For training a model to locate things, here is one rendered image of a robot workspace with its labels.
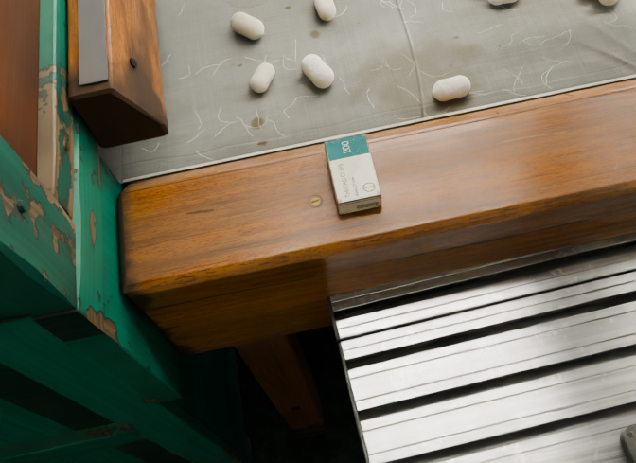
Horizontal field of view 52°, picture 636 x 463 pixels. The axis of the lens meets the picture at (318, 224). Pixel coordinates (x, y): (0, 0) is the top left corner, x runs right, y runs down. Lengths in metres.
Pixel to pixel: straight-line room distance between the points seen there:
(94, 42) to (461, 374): 0.40
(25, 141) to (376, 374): 0.33
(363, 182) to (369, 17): 0.22
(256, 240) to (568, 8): 0.39
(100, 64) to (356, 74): 0.24
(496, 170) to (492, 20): 0.19
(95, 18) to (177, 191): 0.15
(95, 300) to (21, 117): 0.13
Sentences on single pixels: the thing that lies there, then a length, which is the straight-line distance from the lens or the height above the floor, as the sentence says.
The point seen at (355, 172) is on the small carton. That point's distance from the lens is 0.53.
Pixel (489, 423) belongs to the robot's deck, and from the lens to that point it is 0.58.
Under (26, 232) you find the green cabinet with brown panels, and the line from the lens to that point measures 0.41.
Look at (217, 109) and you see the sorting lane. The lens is 0.64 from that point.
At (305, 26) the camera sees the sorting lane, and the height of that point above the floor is 0.74.
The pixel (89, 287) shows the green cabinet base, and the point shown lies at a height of 0.82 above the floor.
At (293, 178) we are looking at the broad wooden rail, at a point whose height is 0.76.
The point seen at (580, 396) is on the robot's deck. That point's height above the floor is 0.67.
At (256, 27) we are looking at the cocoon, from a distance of 0.67.
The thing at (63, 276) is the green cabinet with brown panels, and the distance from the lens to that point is 0.45.
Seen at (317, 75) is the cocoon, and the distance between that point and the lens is 0.62.
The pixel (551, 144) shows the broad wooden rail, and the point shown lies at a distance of 0.58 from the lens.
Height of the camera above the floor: 1.23
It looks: 62 degrees down
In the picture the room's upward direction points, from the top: 11 degrees counter-clockwise
